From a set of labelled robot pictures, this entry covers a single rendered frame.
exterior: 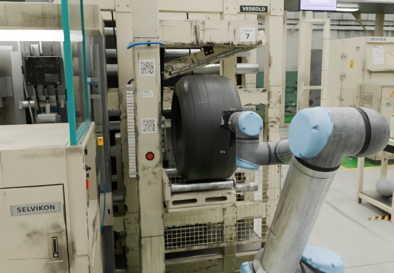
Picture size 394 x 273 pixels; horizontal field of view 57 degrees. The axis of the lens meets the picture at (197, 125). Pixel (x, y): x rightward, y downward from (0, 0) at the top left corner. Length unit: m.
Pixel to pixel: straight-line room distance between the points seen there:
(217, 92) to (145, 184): 0.61
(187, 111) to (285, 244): 0.88
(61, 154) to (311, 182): 0.74
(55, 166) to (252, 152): 0.69
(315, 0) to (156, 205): 4.52
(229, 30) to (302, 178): 1.43
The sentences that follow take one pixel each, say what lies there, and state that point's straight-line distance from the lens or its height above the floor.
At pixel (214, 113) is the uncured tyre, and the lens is 1.74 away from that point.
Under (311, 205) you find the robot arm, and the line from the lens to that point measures 0.98.
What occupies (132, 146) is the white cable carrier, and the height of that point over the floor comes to 1.11.
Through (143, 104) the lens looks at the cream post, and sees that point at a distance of 1.86.
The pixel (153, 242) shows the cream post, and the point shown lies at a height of 0.59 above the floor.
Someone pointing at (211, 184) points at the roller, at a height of 0.91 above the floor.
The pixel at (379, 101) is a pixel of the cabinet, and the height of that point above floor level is 1.00.
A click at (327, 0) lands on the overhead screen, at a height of 2.48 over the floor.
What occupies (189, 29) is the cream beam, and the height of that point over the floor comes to 1.72.
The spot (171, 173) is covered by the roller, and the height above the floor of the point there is 0.90.
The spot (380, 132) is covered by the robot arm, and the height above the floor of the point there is 1.36.
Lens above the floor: 1.50
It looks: 9 degrees down
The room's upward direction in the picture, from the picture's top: 1 degrees counter-clockwise
